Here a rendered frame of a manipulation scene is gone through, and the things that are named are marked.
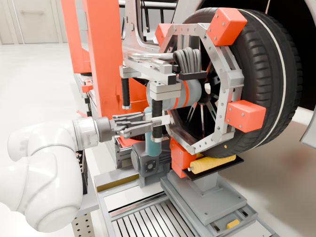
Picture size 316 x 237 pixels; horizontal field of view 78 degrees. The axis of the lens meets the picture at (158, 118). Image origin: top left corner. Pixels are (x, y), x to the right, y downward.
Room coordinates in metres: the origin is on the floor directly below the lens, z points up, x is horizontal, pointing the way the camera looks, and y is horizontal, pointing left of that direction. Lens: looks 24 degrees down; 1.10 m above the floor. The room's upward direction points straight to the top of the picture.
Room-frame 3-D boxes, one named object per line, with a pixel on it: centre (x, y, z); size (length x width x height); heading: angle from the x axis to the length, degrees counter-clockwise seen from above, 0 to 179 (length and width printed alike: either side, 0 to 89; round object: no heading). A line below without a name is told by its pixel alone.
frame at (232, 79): (0.86, -0.13, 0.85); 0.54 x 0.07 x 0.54; 26
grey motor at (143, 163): (1.14, -0.03, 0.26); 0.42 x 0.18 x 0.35; 116
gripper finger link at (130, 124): (0.55, 0.07, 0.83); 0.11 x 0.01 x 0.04; 105
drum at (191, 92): (0.83, -0.07, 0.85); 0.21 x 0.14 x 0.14; 116
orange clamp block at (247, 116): (0.58, -0.28, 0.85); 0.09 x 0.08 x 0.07; 26
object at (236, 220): (0.93, -0.29, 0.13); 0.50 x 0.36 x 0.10; 26
